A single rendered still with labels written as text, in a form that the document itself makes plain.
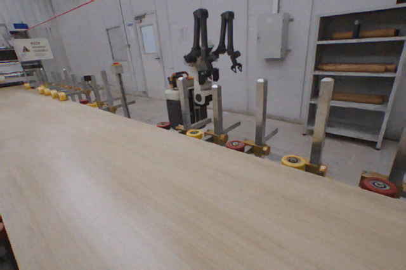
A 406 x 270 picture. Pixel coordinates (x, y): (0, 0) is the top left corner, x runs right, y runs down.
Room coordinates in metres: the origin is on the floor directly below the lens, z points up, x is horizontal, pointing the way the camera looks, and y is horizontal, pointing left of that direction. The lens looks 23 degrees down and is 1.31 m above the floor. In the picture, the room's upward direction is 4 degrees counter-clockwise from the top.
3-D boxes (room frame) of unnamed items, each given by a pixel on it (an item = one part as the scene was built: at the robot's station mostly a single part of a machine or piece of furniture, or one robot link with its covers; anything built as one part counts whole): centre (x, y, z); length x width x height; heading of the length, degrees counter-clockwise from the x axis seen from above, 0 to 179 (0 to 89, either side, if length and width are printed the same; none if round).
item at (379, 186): (0.49, -0.50, 0.85); 0.08 x 0.08 x 0.11
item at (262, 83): (0.92, -0.26, 0.92); 0.04 x 0.04 x 0.48; 47
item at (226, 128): (1.15, -0.08, 0.83); 0.43 x 0.03 x 0.04; 137
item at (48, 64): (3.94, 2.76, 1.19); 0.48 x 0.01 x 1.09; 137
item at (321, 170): (0.76, -0.43, 0.81); 0.14 x 0.06 x 0.05; 47
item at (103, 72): (1.94, 0.84, 0.93); 0.04 x 0.04 x 0.48; 47
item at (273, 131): (0.98, -0.26, 0.83); 0.43 x 0.03 x 0.04; 137
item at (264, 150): (0.93, -0.24, 0.83); 0.14 x 0.06 x 0.05; 47
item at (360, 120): (2.67, -1.90, 0.78); 0.90 x 0.45 x 1.55; 47
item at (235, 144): (0.83, -0.13, 0.85); 0.08 x 0.08 x 0.11
